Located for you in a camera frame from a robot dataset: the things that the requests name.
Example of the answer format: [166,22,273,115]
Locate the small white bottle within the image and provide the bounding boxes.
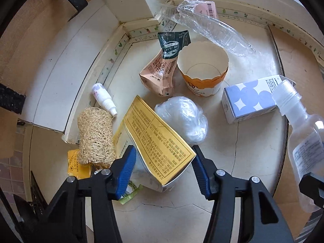
[92,83,118,117]

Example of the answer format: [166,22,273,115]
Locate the green wrapper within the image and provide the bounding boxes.
[119,180,143,205]

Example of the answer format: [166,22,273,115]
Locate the brown cardboard sheet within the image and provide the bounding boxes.
[268,24,324,232]

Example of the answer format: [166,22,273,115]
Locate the clear plastic bag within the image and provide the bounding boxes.
[154,96,208,145]

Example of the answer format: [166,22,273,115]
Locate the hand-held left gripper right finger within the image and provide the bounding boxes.
[191,145,294,243]

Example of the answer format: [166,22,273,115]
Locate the yellow paper carton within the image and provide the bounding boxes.
[113,95,197,193]

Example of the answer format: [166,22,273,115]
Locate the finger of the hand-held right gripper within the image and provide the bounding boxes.
[299,172,324,208]

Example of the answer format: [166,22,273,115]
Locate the yellow cracker packet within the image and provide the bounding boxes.
[67,149,93,180]

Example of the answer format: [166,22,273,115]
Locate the loofah sponge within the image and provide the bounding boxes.
[77,107,116,167]

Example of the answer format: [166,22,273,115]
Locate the clear plastic bottle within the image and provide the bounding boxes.
[272,80,324,212]

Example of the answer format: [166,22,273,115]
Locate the orange and white paper cup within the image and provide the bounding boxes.
[177,42,229,98]

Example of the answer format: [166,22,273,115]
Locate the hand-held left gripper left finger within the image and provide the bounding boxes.
[33,145,137,243]

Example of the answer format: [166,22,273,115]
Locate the blue dotted white carton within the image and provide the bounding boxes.
[221,75,296,124]

